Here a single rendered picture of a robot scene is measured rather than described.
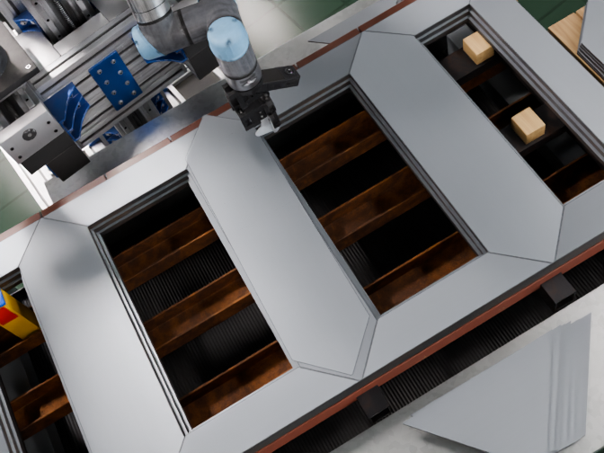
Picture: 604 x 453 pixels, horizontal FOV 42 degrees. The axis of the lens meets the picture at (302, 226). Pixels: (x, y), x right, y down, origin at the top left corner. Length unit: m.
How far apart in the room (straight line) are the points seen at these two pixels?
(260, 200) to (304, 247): 0.16
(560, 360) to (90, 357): 0.96
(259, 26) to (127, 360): 1.84
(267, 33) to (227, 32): 1.64
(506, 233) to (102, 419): 0.90
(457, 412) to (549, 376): 0.19
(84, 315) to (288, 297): 0.46
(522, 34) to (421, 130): 0.34
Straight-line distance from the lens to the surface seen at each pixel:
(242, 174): 1.81
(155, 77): 2.22
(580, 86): 1.85
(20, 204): 3.17
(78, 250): 1.87
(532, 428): 1.60
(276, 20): 3.24
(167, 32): 1.66
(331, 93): 1.91
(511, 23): 1.96
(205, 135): 1.90
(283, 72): 1.74
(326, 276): 1.65
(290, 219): 1.72
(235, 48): 1.57
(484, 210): 1.68
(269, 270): 1.68
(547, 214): 1.68
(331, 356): 1.59
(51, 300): 1.85
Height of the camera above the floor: 2.35
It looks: 61 degrees down
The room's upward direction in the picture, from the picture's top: 25 degrees counter-clockwise
